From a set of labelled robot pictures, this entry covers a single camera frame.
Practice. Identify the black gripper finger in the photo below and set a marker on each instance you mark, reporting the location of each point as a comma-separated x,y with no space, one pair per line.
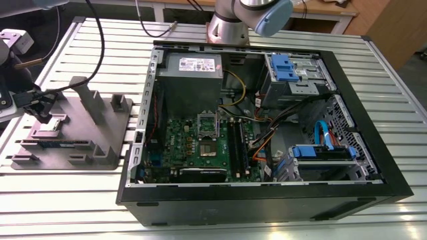
43,107

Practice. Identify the silver CPU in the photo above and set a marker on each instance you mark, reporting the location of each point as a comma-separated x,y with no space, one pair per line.
54,125

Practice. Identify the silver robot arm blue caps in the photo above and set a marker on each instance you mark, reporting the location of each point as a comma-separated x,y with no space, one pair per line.
230,30

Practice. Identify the CPU socket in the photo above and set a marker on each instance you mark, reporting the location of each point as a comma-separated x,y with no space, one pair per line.
207,148

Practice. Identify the RAM stick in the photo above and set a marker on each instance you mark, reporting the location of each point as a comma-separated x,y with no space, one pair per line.
55,144

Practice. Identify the grey parts rack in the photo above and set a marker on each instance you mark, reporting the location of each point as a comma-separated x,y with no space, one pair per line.
81,140

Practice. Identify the black table corner cap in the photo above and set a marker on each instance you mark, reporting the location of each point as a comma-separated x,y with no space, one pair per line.
366,38
79,20

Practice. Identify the green motherboard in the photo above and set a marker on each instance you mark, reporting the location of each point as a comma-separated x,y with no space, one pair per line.
181,140

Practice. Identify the grey power supply unit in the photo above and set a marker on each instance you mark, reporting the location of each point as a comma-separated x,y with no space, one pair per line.
187,92

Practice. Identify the black graphics card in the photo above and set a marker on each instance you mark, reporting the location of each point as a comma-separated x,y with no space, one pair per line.
201,175

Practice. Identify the RAM slot white clips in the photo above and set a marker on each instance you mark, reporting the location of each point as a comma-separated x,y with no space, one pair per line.
236,150

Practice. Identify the metal drive cage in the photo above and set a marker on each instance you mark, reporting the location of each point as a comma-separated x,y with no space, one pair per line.
301,92
328,162

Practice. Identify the black PC case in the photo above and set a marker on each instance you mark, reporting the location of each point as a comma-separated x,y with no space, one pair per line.
268,205

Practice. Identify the hard disk in blue carrier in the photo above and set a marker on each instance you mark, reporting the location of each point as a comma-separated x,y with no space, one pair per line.
305,152

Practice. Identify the wooden cabinet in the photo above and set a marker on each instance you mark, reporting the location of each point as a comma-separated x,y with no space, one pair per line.
401,25

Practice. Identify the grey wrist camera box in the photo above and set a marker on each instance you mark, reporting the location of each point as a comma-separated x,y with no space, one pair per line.
18,40

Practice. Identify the blue plastic drive bracket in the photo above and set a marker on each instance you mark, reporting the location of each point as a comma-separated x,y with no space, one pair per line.
284,62

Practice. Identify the wooden desk white frame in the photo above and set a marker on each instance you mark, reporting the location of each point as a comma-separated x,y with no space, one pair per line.
334,10

